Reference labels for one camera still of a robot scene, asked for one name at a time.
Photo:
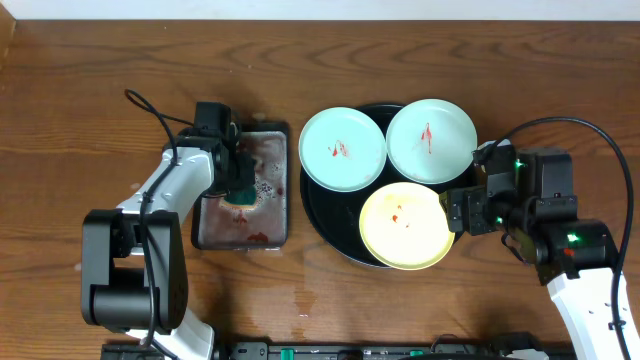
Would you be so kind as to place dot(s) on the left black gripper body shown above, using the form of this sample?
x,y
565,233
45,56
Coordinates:
x,y
242,176

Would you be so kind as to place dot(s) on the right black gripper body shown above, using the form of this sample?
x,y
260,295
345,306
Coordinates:
x,y
480,216

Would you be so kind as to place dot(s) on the green yellow sponge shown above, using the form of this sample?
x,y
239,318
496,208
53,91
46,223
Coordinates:
x,y
245,198

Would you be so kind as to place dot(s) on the yellow plate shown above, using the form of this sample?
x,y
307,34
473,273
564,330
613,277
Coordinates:
x,y
404,226

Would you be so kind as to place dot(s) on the light blue plate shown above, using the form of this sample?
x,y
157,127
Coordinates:
x,y
342,149
431,141

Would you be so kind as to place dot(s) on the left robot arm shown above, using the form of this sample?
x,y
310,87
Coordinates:
x,y
133,274

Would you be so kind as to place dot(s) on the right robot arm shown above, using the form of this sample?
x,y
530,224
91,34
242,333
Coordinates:
x,y
528,196

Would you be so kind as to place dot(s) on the black rectangular soapy tray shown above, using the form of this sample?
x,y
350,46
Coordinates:
x,y
219,227

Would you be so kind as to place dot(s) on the black round tray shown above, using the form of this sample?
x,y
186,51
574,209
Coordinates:
x,y
335,215

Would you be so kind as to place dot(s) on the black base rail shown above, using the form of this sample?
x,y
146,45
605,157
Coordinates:
x,y
262,351

